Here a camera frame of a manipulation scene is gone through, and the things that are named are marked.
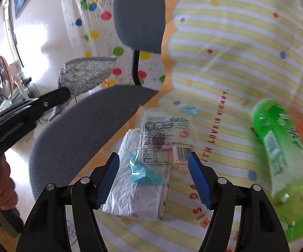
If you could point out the clear printed snack wrapper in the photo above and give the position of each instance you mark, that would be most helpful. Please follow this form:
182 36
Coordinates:
167 137

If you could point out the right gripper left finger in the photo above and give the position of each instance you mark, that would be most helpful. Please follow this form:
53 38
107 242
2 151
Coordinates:
92 191

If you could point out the yellow striped orange cloth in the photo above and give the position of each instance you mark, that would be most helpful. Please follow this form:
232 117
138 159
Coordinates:
224 56

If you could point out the polka dot balloon sheet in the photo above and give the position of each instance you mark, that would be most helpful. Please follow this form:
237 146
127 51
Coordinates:
101 28

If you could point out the standing electric fan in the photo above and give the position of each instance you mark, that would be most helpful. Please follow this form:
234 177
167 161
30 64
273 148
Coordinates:
13 84

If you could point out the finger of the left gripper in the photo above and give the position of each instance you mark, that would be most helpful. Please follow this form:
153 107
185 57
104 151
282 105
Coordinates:
51 99

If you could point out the green plastic bottle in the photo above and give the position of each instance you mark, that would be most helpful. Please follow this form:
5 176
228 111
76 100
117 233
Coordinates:
284 152

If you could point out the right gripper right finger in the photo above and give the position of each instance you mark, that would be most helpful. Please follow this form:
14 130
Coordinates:
214 192

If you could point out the black office chair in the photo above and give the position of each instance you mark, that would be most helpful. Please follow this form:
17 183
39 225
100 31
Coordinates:
69 142

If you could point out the left hand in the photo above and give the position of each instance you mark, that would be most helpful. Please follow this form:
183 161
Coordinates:
8 196

